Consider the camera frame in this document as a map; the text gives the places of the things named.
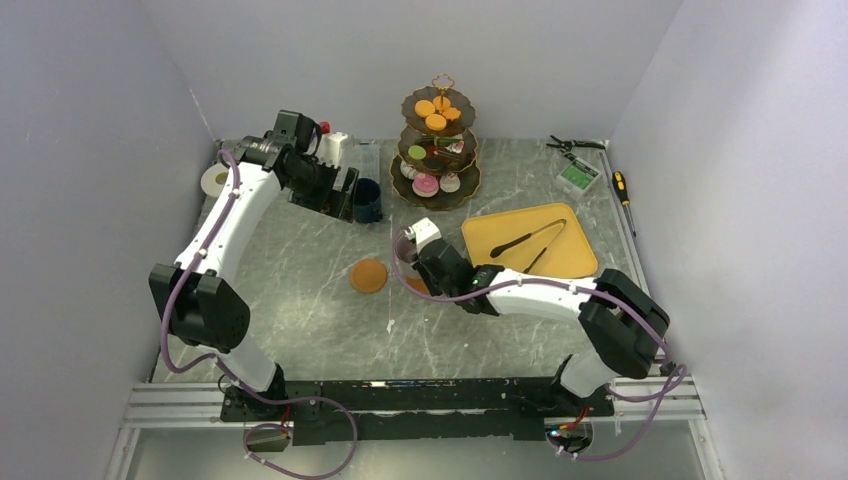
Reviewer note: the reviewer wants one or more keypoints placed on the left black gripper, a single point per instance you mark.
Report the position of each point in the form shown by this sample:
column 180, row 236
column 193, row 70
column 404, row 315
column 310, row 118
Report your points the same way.
column 330, row 202

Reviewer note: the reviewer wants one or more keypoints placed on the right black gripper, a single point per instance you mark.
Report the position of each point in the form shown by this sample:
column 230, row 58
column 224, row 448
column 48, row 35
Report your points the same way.
column 423, row 273

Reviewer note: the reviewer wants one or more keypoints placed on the wooden coaster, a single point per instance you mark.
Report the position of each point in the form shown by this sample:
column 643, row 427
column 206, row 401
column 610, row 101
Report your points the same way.
column 368, row 276
column 418, row 285

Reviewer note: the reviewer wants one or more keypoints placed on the dark blue mug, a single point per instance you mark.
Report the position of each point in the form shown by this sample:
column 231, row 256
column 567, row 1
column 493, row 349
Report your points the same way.
column 366, row 201

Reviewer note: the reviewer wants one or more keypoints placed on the pink frosted donut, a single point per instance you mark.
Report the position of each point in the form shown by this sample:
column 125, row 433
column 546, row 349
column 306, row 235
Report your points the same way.
column 425, row 185

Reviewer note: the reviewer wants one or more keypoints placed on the white chocolate drizzle donut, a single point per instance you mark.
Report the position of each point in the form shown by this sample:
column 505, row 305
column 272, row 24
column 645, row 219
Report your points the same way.
column 408, row 171

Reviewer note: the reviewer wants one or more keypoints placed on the three-tier black dessert stand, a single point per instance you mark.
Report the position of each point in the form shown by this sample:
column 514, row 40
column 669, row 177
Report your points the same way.
column 415, row 133

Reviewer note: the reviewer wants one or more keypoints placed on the black sandwich cookie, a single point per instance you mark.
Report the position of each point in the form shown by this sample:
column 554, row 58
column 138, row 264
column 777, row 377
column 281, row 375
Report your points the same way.
column 434, row 163

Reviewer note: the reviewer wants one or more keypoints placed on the green macaron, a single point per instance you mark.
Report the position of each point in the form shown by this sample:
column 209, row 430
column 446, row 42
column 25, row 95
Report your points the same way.
column 417, row 152

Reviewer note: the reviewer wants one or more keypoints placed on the red white cake slice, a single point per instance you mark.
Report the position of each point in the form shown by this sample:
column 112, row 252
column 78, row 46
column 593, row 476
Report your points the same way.
column 454, row 149

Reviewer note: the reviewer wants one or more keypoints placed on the orange round cookie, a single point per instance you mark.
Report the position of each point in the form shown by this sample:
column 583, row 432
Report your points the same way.
column 424, row 108

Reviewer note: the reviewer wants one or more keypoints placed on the yellow serving tray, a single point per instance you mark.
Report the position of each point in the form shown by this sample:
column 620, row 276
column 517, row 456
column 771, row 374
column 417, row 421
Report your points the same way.
column 570, row 255

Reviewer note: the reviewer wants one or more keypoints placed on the black serving tongs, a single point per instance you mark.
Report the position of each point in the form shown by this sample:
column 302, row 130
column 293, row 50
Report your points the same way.
column 501, row 249

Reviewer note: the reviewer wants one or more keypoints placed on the orange macaron top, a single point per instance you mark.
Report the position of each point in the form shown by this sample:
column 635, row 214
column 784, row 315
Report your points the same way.
column 435, row 122

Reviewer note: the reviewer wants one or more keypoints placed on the orange macaron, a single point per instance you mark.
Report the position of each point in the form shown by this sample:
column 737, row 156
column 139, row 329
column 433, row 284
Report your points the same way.
column 441, row 103
column 435, row 122

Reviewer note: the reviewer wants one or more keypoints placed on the orange waffle cookie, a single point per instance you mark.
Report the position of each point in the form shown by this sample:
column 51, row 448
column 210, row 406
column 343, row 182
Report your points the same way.
column 451, row 113

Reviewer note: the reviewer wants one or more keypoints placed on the mauve mug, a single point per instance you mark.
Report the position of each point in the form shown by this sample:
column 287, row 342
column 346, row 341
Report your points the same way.
column 405, row 250

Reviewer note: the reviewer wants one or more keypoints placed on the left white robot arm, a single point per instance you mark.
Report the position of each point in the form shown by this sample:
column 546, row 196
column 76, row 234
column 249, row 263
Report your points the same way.
column 202, row 315

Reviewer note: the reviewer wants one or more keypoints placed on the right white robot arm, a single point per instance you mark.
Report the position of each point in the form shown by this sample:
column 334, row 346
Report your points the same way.
column 625, row 327

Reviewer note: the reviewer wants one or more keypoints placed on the clear plastic box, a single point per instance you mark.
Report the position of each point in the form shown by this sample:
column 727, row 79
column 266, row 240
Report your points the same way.
column 365, row 158

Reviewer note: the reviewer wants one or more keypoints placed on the white tape roll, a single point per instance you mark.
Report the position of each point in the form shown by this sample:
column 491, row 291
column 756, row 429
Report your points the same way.
column 214, row 179

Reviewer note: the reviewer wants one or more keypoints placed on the green white device box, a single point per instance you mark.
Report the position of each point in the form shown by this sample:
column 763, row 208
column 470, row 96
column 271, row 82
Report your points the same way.
column 577, row 178

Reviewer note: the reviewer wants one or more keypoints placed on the black pliers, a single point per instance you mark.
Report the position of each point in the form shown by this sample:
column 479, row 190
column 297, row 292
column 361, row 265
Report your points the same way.
column 568, row 146

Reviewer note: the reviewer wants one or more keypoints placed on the yellow black screwdriver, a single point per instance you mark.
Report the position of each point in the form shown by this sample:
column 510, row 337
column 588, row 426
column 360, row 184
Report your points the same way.
column 621, row 191

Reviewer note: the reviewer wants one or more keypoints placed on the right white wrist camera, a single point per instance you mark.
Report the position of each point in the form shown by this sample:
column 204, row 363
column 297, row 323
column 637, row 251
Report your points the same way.
column 422, row 233

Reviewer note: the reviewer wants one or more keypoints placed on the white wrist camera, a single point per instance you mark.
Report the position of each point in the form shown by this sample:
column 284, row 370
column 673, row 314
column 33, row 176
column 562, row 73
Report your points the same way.
column 422, row 233
column 333, row 146

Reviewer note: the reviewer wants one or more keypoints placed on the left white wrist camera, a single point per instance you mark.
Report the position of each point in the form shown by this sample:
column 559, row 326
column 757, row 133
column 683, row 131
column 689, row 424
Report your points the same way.
column 333, row 146

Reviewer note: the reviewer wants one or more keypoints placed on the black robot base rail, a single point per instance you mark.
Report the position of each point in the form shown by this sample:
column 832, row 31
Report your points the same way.
column 331, row 411

